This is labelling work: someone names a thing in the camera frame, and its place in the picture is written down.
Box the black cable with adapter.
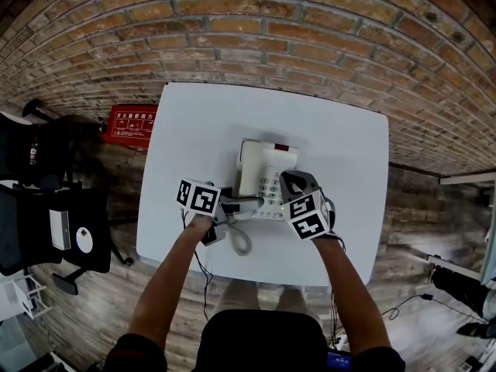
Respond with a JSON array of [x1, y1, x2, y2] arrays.
[[381, 293, 485, 322]]

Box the pale blue table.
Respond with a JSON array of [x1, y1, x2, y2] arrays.
[[425, 172, 496, 286]]

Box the red fire extinguisher box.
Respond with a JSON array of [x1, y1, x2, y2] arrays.
[[101, 104, 159, 151]]

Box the white metal rack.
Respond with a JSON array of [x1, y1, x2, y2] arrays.
[[0, 275, 53, 321]]

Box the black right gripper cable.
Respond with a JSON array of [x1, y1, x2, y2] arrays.
[[328, 291, 343, 348]]

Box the person's beige trousers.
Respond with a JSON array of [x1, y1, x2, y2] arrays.
[[212, 279, 322, 325]]

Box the black office chair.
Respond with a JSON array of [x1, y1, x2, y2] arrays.
[[0, 182, 135, 296], [0, 98, 108, 188]]

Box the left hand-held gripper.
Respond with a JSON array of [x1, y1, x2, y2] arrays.
[[176, 177, 261, 247]]

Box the black device blue screen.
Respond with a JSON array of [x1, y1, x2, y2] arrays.
[[327, 349, 352, 370]]

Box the white square table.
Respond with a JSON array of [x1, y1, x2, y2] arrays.
[[135, 81, 390, 288]]

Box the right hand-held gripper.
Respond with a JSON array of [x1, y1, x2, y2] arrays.
[[279, 170, 336, 242]]

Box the person's left forearm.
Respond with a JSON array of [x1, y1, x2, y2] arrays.
[[127, 213, 214, 350]]

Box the round white disc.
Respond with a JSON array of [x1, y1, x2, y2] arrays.
[[76, 226, 94, 254]]

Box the white rectangular box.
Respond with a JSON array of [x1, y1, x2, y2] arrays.
[[49, 208, 73, 251]]

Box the person's right forearm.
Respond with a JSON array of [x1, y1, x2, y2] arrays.
[[312, 236, 392, 358]]

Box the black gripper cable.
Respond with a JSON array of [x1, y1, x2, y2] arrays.
[[328, 291, 343, 348], [181, 207, 215, 321]]

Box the person's black shirt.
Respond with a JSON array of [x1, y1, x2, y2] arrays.
[[102, 308, 406, 372]]

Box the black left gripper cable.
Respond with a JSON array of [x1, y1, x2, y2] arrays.
[[181, 207, 215, 321]]

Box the white desk telephone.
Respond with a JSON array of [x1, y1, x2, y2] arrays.
[[232, 137, 300, 221]]

